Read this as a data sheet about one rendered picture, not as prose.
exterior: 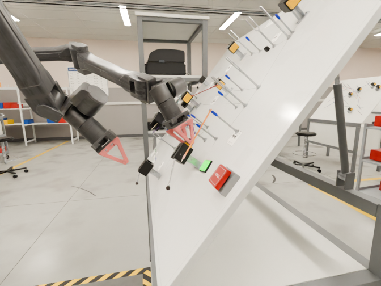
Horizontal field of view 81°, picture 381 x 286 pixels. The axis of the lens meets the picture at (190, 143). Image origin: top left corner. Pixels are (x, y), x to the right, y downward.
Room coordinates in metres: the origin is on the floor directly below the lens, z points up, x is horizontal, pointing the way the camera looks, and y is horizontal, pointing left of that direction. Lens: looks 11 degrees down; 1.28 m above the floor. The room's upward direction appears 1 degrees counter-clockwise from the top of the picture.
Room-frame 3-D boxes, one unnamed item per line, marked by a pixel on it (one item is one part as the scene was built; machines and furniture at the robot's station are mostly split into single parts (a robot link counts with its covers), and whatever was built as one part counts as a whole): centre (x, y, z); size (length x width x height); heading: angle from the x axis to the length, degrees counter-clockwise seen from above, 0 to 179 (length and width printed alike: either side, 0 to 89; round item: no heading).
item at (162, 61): (1.81, 0.20, 1.56); 0.30 x 0.23 x 0.19; 104
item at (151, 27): (1.92, 0.17, 0.92); 0.61 x 0.50 x 1.85; 12
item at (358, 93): (4.25, -2.99, 0.83); 1.18 x 0.72 x 1.65; 11
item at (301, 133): (3.94, -2.05, 0.34); 0.58 x 0.55 x 0.69; 170
